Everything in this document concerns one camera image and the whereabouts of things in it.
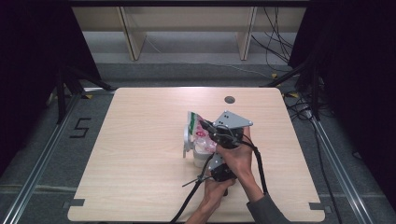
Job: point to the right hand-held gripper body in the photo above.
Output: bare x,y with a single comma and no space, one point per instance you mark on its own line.
232,121

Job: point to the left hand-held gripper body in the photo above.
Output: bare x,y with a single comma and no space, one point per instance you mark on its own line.
222,172

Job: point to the pink and white plastic bag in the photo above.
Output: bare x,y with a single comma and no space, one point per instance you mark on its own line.
199,133

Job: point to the white lidded plastic container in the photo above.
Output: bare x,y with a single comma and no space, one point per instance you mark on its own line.
199,158

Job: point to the person's left hand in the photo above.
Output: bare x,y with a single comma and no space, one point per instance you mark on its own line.
216,191

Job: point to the person's right hand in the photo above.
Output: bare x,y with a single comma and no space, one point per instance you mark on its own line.
239,158

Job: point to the black metal stand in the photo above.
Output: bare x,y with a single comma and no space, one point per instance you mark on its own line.
315,93
62,93

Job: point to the small grey tag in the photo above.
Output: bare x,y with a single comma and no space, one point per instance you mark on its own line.
319,207

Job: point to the light wooden shelf unit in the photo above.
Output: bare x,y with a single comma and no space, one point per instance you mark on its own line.
186,18

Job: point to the black curtain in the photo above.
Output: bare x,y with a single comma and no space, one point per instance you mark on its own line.
358,77
28,62

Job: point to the metal floor rail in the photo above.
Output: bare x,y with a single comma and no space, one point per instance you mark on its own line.
339,168
37,168

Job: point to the grey table bracket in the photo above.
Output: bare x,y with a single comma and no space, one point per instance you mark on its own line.
74,203

